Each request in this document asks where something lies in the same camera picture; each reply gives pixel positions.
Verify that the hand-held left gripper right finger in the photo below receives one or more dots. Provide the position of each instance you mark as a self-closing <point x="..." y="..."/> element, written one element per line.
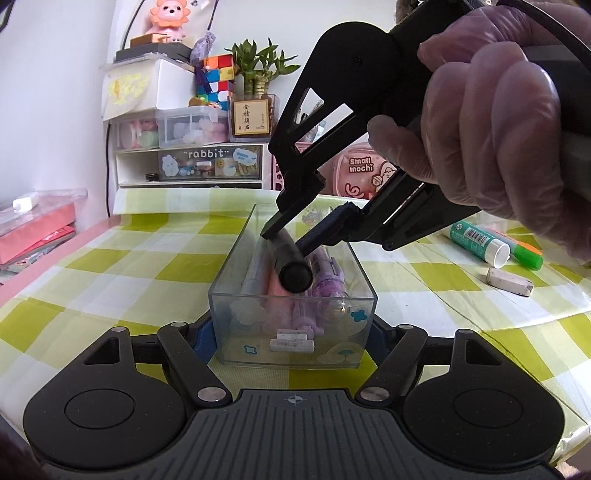
<point x="406" y="350"/>

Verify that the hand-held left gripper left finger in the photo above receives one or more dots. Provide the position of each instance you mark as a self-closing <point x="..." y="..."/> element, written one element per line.
<point x="203" y="341"/>

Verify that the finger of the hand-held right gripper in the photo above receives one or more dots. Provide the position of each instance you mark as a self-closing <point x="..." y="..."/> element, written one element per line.
<point x="295" y="161"/>
<point x="332" y="226"/>

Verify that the purple pen with charm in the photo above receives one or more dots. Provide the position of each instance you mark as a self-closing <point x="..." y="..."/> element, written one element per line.
<point x="325" y="277"/>

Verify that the black marker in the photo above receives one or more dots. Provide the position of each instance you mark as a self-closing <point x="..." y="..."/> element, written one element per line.
<point x="295" y="274"/>

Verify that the light blue pen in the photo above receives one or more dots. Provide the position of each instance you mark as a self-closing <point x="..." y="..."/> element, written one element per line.
<point x="251" y="277"/>

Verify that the pink highlighter pen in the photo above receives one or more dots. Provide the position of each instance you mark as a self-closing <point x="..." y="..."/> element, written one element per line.
<point x="273" y="284"/>

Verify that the clear plastic stationery box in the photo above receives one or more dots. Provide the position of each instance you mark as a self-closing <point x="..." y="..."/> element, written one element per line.
<point x="286" y="355"/>

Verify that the green white glue stick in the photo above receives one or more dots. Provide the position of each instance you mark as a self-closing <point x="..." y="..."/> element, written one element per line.
<point x="475" y="237"/>

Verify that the green highlighter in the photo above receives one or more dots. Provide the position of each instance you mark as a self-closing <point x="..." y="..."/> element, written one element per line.
<point x="528" y="261"/>

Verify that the person's right hand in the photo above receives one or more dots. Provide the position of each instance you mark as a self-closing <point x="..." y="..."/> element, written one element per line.
<point x="485" y="115"/>

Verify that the pink perforated pen holder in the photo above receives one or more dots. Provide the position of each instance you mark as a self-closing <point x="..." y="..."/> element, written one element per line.
<point x="277" y="177"/>

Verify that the bamboo plant in glass pot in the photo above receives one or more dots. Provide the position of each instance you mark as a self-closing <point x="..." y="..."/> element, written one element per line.
<point x="251" y="117"/>

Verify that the pink cartoon pencil case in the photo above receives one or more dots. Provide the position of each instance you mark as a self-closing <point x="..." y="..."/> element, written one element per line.
<point x="360" y="168"/>

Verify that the green white checkered tablecloth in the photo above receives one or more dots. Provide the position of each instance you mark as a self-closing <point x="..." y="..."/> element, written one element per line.
<point x="138" y="277"/>

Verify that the clear lidded storage box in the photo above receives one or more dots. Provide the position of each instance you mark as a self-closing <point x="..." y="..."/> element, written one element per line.
<point x="194" y="127"/>

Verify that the small brown figurine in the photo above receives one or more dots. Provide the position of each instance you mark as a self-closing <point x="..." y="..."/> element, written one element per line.
<point x="203" y="101"/>

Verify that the colourful puzzle cube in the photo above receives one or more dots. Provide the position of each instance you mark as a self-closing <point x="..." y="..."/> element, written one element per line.
<point x="217" y="78"/>

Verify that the white eraser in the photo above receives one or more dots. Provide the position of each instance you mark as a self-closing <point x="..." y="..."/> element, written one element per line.
<point x="508" y="281"/>

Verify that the purple tassel charm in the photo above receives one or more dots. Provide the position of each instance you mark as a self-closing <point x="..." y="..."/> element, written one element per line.
<point x="203" y="48"/>

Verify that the white drawer organizer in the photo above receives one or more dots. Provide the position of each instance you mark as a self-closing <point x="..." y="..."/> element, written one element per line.
<point x="138" y="168"/>

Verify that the small clear storage box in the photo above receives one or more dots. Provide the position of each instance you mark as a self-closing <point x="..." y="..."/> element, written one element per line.
<point x="136" y="134"/>

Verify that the white storage box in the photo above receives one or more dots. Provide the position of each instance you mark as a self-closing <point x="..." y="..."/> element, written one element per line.
<point x="147" y="87"/>

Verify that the dark grey flat box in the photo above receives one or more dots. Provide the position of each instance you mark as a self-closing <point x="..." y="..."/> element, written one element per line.
<point x="152" y="53"/>

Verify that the pink lion figurine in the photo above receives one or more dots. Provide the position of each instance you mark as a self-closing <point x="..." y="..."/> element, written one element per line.
<point x="166" y="18"/>

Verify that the stack of red books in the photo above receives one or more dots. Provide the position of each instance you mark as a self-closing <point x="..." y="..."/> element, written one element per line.
<point x="32" y="235"/>

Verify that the small white block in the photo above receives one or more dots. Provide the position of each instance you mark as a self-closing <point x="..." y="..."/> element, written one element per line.
<point x="25" y="203"/>

